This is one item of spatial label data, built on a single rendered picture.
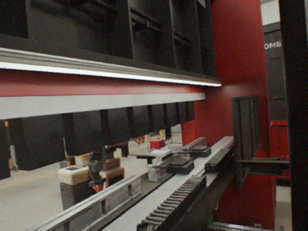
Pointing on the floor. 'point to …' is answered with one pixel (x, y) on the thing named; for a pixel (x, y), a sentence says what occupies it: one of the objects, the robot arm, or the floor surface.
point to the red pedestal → (157, 144)
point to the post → (296, 105)
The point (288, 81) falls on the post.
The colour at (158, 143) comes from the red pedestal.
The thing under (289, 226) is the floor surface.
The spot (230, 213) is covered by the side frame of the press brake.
